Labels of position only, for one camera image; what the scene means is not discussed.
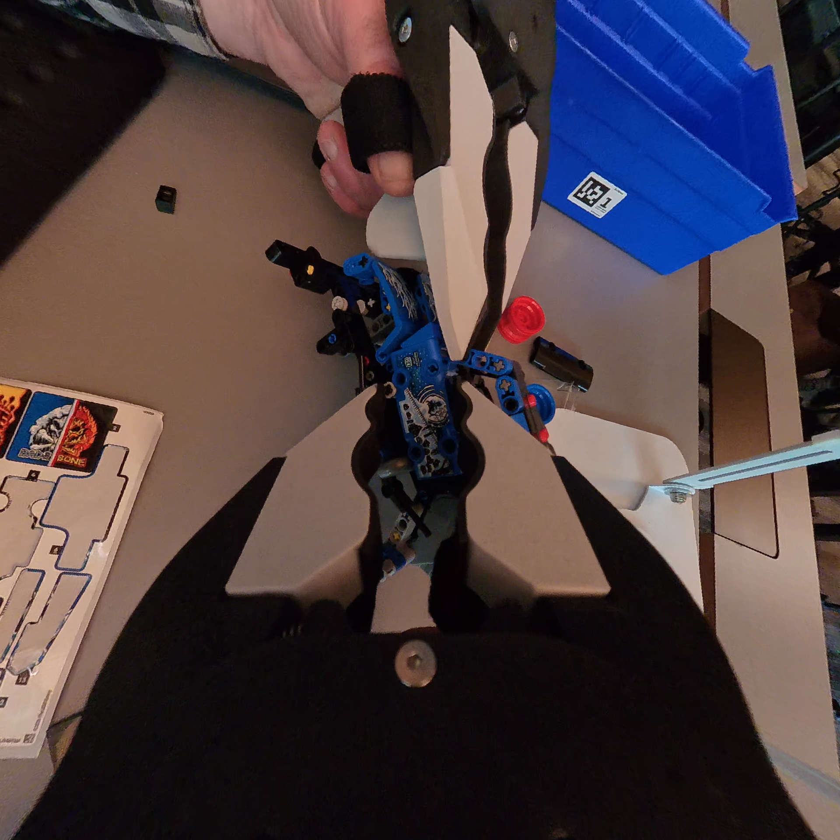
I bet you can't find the sticker sheet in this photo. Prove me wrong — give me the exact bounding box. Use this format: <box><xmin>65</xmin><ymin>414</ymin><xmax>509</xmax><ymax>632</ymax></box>
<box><xmin>0</xmin><ymin>377</ymin><xmax>165</xmax><ymax>760</ymax></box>

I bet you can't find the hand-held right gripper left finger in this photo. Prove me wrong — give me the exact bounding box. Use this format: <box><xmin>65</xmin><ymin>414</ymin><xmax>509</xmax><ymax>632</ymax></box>
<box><xmin>224</xmin><ymin>384</ymin><xmax>388</xmax><ymax>618</ymax></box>

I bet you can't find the black dotted pad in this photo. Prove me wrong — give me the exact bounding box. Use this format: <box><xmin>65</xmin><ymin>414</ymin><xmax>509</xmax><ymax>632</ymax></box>
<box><xmin>0</xmin><ymin>0</ymin><xmax>168</xmax><ymax>263</ymax></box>

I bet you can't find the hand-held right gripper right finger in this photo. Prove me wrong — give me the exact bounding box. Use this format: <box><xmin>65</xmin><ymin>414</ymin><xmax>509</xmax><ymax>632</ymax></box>
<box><xmin>427</xmin><ymin>382</ymin><xmax>613</xmax><ymax>616</ymax></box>

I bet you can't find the person's left forearm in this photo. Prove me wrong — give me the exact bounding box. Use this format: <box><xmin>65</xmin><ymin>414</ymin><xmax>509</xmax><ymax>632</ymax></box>
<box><xmin>39</xmin><ymin>0</ymin><xmax>227</xmax><ymax>60</ymax></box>

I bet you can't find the brick-built toy truck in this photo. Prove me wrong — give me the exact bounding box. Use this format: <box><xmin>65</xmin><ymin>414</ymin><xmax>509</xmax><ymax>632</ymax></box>
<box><xmin>264</xmin><ymin>239</ymin><xmax>559</xmax><ymax>581</ymax></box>

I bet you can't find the person's left hand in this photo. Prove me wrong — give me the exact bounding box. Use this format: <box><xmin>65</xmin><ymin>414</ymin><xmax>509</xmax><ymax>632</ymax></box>
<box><xmin>200</xmin><ymin>0</ymin><xmax>417</xmax><ymax>219</ymax></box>

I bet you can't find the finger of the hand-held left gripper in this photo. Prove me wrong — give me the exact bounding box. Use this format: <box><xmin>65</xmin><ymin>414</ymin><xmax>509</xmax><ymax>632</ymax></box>
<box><xmin>479</xmin><ymin>118</ymin><xmax>541</xmax><ymax>352</ymax></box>
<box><xmin>412</xmin><ymin>25</ymin><xmax>496</xmax><ymax>355</ymax></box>

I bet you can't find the white stand with base plate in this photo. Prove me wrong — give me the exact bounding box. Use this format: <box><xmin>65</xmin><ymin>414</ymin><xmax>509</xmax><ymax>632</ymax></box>
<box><xmin>545</xmin><ymin>410</ymin><xmax>840</xmax><ymax>611</ymax></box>

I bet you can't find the red wheel rim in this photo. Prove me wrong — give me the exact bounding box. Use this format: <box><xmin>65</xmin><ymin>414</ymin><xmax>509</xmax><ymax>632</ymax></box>
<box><xmin>497</xmin><ymin>295</ymin><xmax>546</xmax><ymax>345</ymax></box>

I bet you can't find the black cylinder part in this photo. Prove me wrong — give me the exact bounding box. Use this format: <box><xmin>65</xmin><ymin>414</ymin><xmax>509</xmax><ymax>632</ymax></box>
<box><xmin>529</xmin><ymin>336</ymin><xmax>595</xmax><ymax>392</ymax></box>

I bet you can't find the blue storage bin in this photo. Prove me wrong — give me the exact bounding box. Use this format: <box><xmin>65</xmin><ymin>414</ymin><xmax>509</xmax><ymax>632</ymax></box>
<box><xmin>538</xmin><ymin>0</ymin><xmax>800</xmax><ymax>275</ymax></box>

